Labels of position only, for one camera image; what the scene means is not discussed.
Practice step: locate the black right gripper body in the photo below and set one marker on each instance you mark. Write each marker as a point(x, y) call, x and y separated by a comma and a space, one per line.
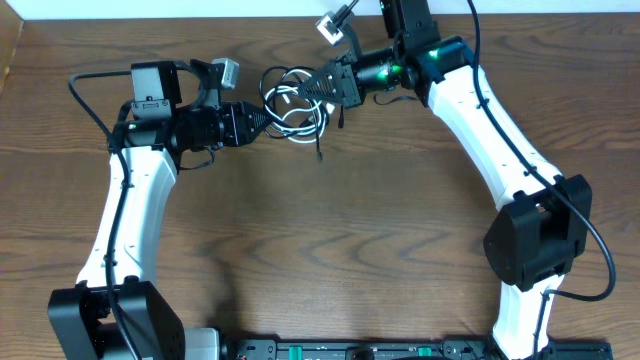
point(353, 84)

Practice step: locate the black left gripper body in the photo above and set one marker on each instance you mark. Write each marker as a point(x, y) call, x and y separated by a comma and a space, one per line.
point(231, 118)

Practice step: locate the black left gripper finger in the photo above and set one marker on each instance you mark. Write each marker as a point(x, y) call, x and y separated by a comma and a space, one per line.
point(247, 130)
point(248, 112)

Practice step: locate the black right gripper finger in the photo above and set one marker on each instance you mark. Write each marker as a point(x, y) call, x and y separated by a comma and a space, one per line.
point(334, 98)
point(325, 80)

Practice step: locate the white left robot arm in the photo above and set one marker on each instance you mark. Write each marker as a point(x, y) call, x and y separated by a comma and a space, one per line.
point(115, 310)

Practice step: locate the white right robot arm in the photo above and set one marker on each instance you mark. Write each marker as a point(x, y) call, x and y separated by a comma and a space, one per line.
point(540, 226)

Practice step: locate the brown cardboard side panel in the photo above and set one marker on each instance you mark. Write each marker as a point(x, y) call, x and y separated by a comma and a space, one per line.
point(11, 29)

